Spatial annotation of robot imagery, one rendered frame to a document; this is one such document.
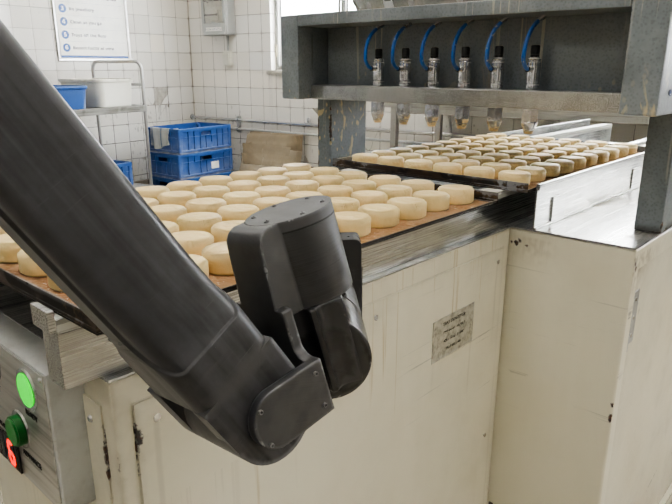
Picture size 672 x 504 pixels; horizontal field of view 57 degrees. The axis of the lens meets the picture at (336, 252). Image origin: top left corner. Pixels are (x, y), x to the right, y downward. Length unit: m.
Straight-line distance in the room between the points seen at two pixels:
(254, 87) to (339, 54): 4.36
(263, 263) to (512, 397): 0.81
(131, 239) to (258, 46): 5.33
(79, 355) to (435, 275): 0.50
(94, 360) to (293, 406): 0.22
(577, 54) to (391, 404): 0.60
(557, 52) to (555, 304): 0.39
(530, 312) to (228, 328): 0.77
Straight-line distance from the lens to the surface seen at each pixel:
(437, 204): 0.82
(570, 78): 1.07
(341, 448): 0.80
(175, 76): 6.12
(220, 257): 0.57
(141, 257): 0.32
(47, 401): 0.59
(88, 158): 0.31
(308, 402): 0.38
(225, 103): 5.94
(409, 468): 0.96
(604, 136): 2.26
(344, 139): 1.41
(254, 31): 5.66
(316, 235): 0.38
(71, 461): 0.62
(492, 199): 0.91
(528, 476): 1.19
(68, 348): 0.53
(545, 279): 1.03
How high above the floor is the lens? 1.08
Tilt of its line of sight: 17 degrees down
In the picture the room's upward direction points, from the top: straight up
